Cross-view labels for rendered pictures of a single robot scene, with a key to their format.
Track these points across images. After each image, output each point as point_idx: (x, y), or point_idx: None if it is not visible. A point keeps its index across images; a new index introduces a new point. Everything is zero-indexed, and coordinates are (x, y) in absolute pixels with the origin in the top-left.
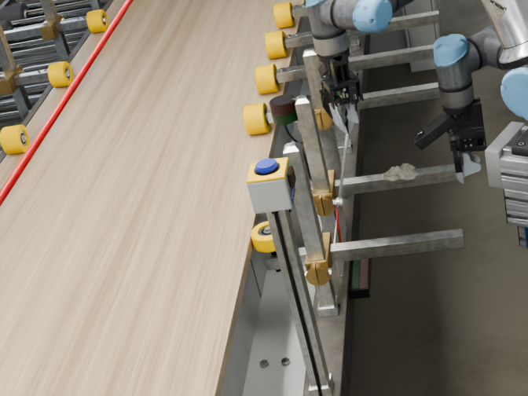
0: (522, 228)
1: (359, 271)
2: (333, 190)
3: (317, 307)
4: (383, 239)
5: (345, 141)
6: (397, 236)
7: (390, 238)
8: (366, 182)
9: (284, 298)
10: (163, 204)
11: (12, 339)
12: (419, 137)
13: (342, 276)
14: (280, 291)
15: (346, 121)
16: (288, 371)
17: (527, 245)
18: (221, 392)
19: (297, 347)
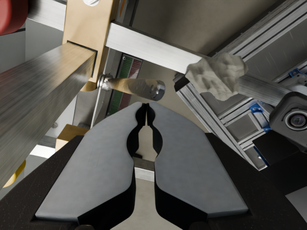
0: (263, 156)
1: (121, 95)
2: (101, 63)
3: (76, 123)
4: (139, 170)
5: (134, 93)
6: (153, 173)
7: (146, 172)
8: (161, 65)
9: (50, 45)
10: None
11: None
12: (290, 130)
13: (104, 95)
14: (47, 29)
15: (151, 110)
16: (56, 132)
17: (255, 149)
18: (2, 189)
19: (63, 113)
